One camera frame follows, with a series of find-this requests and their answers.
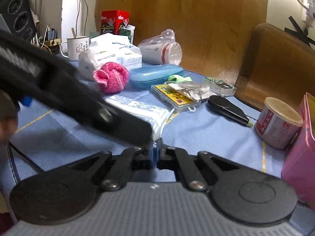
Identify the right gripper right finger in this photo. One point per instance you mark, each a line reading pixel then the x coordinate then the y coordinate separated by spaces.
pixel 240 193

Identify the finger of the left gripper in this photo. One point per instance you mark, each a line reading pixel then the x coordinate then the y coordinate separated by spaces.
pixel 118 117

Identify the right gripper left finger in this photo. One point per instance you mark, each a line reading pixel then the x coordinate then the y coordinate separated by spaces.
pixel 68 192

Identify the white wet wipes pack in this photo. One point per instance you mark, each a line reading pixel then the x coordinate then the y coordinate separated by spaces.
pixel 156 116

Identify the green patterned tissue pack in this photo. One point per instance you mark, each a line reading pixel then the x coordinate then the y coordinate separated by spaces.
pixel 220 87

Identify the pink knitted soft ball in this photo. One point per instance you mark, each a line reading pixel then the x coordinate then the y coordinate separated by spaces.
pixel 111 77

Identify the green soft cloth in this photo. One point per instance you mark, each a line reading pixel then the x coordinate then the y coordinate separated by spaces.
pixel 178 78

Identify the person's left hand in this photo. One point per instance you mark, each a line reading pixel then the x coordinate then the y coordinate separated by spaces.
pixel 9 118

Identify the white enamel mug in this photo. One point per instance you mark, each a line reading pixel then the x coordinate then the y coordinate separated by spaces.
pixel 75 46

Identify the yellow label clear card case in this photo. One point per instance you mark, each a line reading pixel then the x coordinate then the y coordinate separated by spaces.
pixel 178 101

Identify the blue plastic glasses case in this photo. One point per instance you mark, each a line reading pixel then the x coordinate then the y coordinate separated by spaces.
pixel 145 77

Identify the pink open box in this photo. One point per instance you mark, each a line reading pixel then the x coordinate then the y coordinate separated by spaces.
pixel 298 168

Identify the clear bag with keyring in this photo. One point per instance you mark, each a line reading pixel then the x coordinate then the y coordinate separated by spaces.
pixel 195 91

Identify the round food can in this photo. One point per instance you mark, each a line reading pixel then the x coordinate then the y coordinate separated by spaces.
pixel 278 123

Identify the large white tissue pack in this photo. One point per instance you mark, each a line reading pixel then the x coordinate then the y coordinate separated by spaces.
pixel 108 48

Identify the paper cups in plastic bag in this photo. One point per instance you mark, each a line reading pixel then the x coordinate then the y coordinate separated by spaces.
pixel 161 49

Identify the black oval device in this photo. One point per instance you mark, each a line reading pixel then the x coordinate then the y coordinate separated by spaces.
pixel 224 107

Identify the red tin box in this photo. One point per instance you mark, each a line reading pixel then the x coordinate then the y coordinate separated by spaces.
pixel 113 20

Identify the small green white carton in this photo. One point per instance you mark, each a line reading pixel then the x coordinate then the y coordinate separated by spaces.
pixel 127 31

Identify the brown seat cushion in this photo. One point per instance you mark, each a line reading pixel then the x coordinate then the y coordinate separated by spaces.
pixel 277 65

